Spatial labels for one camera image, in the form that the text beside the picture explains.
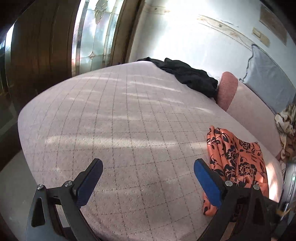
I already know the orange black floral shirt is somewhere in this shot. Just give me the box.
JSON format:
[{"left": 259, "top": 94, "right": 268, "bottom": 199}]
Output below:
[{"left": 202, "top": 126, "right": 270, "bottom": 217}]

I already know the pink bolster headrest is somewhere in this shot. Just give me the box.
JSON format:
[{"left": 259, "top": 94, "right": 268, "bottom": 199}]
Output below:
[{"left": 215, "top": 72, "right": 282, "bottom": 160}]

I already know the brown cream patterned blanket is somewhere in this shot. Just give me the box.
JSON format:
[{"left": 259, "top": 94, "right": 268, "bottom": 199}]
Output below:
[{"left": 274, "top": 104, "right": 295, "bottom": 162}]

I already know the grey pillow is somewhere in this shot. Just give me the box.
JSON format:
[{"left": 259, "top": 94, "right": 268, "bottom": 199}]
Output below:
[{"left": 240, "top": 44, "right": 295, "bottom": 114}]

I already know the black garment on bed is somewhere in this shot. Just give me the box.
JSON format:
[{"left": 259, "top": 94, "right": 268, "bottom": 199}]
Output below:
[{"left": 137, "top": 57, "right": 218, "bottom": 98}]

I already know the stained glass window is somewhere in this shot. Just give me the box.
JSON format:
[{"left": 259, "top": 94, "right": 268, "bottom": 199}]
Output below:
[{"left": 71, "top": 0, "right": 123, "bottom": 76}]

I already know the beige wall switch plate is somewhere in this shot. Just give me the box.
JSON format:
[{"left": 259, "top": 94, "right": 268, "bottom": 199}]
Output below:
[{"left": 252, "top": 28, "right": 270, "bottom": 48}]

